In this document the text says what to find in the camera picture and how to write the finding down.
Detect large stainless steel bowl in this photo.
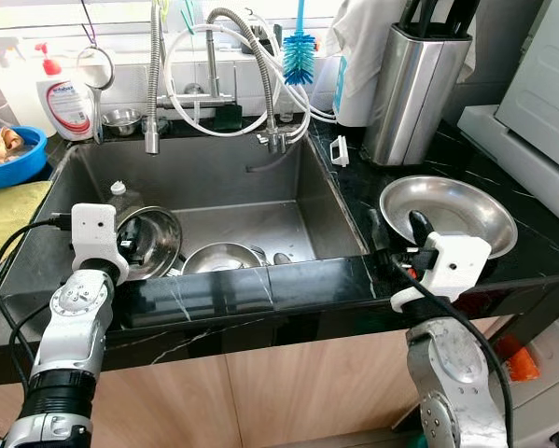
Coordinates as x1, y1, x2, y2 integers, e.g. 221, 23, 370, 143
116, 205, 184, 281

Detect clear bottle white cap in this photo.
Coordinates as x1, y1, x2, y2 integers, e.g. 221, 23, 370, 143
106, 180, 145, 220

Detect wide stainless steel plate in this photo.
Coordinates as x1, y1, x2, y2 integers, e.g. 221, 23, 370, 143
380, 175, 519, 259

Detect small white plastic clip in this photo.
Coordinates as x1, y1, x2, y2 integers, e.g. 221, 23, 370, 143
329, 135, 350, 169

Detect steel spoon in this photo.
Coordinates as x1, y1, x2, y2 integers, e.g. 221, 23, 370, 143
265, 248, 299, 266

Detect small stainless steel bowl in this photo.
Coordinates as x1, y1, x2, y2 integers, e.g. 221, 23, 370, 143
102, 107, 143, 138

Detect stainless steel sink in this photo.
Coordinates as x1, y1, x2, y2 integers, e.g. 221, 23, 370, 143
0, 135, 369, 309

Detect stainless steel knife block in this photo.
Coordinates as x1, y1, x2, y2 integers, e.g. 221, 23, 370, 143
363, 23, 473, 167

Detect straight flexible steel faucet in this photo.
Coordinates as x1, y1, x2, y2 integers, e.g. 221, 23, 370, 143
146, 0, 165, 155

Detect blue plastic bowl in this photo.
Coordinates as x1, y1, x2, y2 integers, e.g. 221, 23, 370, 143
0, 126, 49, 190

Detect black sponge holder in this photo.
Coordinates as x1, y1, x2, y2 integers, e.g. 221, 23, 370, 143
214, 105, 245, 132

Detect white soap bottle red pump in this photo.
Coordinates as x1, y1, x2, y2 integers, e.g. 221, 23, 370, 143
32, 42, 98, 143

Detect orange plastic item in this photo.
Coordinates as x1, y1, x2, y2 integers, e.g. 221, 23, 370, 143
494, 334, 541, 384

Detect brown food scraps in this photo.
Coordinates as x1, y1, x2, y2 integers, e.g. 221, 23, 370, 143
0, 129, 26, 169

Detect round metal strainer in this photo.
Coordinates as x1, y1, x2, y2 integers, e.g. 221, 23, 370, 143
74, 47, 115, 94

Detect white hanging cloth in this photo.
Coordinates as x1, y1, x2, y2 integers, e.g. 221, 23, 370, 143
330, 0, 411, 127

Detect curved gooseneck steel faucet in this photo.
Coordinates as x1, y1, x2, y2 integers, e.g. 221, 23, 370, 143
204, 7, 294, 155

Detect white spray bottle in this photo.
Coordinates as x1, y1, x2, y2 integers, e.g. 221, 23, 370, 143
0, 35, 37, 132

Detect white washing machine grey lid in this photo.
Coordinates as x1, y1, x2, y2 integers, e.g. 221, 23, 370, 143
456, 0, 559, 448

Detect blue bottle brush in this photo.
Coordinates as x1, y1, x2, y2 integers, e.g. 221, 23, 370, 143
281, 0, 317, 87

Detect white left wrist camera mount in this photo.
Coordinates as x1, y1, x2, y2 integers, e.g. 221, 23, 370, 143
71, 203, 131, 284

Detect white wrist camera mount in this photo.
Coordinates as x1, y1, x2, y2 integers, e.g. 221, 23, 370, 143
389, 233, 493, 314
71, 203, 131, 284

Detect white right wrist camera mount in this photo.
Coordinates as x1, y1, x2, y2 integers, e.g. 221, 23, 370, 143
389, 233, 493, 314

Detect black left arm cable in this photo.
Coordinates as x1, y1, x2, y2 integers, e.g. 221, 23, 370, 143
0, 215, 75, 376

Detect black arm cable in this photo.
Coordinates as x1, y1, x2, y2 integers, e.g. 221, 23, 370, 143
372, 252, 515, 448
0, 215, 75, 376

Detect white water hose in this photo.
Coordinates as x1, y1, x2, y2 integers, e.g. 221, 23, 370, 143
163, 23, 341, 141

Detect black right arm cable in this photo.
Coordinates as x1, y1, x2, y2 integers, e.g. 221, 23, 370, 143
372, 252, 515, 448

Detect black-handled knife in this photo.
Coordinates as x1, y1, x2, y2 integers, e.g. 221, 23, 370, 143
440, 0, 481, 38
400, 0, 439, 36

